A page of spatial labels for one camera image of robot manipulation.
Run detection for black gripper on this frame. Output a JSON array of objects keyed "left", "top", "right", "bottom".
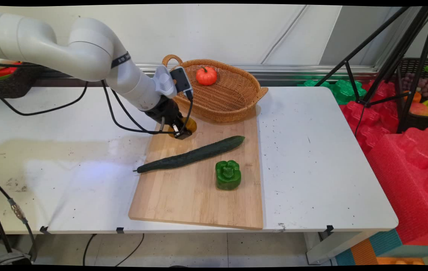
[{"left": 144, "top": 96, "right": 193, "bottom": 140}]

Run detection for brown toy potato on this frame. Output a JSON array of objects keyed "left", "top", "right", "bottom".
[{"left": 167, "top": 117, "right": 198, "bottom": 139}]

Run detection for long dark green cucumber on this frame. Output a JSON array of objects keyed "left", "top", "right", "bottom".
[{"left": 133, "top": 135, "right": 246, "bottom": 174}]

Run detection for woven wicker basket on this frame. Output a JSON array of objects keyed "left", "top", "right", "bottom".
[{"left": 162, "top": 55, "right": 269, "bottom": 123}]

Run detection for wooden cutting board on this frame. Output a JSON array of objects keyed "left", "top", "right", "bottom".
[{"left": 128, "top": 90, "right": 264, "bottom": 230}]

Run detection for red toy tomato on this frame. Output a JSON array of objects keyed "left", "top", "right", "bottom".
[{"left": 196, "top": 66, "right": 218, "bottom": 86}]

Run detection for green bell pepper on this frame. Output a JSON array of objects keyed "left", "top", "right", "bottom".
[{"left": 215, "top": 160, "right": 242, "bottom": 190}]

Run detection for green foam block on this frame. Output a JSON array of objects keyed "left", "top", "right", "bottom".
[{"left": 298, "top": 78, "right": 367, "bottom": 105}]

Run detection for black woven basket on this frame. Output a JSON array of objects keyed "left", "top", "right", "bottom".
[{"left": 0, "top": 62, "right": 46, "bottom": 99}]

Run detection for white table leg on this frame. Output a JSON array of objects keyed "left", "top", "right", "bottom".
[{"left": 304, "top": 230, "right": 377, "bottom": 265}]

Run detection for red toy pepper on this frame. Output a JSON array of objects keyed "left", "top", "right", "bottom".
[{"left": 0, "top": 61, "right": 23, "bottom": 79}]

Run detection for grey metal base equipment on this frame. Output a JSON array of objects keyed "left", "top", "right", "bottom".
[{"left": 0, "top": 251, "right": 32, "bottom": 266}]

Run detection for black tripod stand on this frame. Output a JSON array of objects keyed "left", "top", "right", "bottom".
[{"left": 314, "top": 6, "right": 428, "bottom": 133}]

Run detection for large red foam block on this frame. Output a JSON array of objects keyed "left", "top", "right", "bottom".
[{"left": 366, "top": 127, "right": 428, "bottom": 246}]

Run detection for teal and orange foam mat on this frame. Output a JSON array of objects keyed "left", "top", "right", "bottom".
[{"left": 335, "top": 229, "right": 428, "bottom": 266}]

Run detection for orange toy fruit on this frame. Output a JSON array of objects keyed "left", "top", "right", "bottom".
[{"left": 402, "top": 90, "right": 422, "bottom": 104}]

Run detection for pink toy peach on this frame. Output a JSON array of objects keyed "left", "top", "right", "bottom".
[{"left": 410, "top": 102, "right": 428, "bottom": 117}]

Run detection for black plastic fruit crate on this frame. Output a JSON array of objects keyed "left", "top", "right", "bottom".
[{"left": 397, "top": 58, "right": 428, "bottom": 133}]

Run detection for purple toy grapes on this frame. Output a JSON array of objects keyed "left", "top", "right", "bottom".
[{"left": 402, "top": 72, "right": 428, "bottom": 99}]

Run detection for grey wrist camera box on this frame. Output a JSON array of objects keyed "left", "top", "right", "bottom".
[{"left": 169, "top": 66, "right": 194, "bottom": 100}]

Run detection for black floor cable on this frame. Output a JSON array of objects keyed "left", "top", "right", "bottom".
[
  {"left": 83, "top": 233, "right": 98, "bottom": 266},
  {"left": 114, "top": 233, "right": 145, "bottom": 267}
]

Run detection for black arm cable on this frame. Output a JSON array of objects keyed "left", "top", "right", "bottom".
[{"left": 0, "top": 80, "right": 89, "bottom": 117}]

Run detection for metal wall rail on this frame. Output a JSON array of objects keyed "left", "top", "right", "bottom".
[{"left": 136, "top": 63, "right": 381, "bottom": 82}]

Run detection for cable with metal connector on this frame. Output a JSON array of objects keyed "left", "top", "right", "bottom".
[{"left": 0, "top": 170, "right": 38, "bottom": 263}]

